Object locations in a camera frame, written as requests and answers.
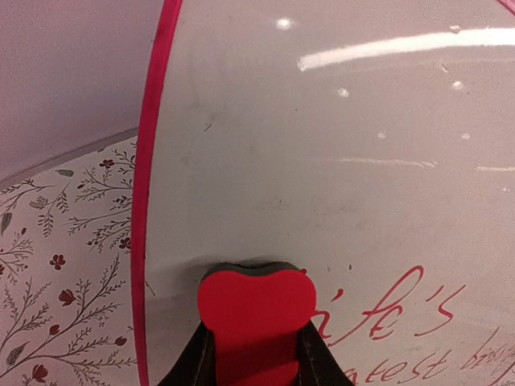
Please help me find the floral patterned table mat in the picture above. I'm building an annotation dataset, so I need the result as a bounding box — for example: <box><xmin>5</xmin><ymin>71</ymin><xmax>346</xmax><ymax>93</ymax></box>
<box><xmin>1</xmin><ymin>138</ymin><xmax>138</xmax><ymax>385</ymax></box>

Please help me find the red whiteboard eraser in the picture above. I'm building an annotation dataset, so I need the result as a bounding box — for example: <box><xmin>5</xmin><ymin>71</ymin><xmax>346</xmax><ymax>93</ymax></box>
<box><xmin>197</xmin><ymin>262</ymin><xmax>316</xmax><ymax>385</ymax></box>

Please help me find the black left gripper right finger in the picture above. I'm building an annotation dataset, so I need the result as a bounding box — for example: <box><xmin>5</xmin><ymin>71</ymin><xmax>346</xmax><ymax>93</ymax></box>
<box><xmin>296</xmin><ymin>322</ymin><xmax>353</xmax><ymax>386</ymax></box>

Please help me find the pink framed whiteboard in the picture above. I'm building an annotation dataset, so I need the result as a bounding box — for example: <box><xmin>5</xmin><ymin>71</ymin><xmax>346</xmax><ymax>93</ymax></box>
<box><xmin>132</xmin><ymin>1</ymin><xmax>514</xmax><ymax>385</ymax></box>

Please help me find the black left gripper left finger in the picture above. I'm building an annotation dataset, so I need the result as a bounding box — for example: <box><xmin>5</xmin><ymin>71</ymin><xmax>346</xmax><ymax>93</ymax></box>
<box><xmin>158</xmin><ymin>322</ymin><xmax>216</xmax><ymax>386</ymax></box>

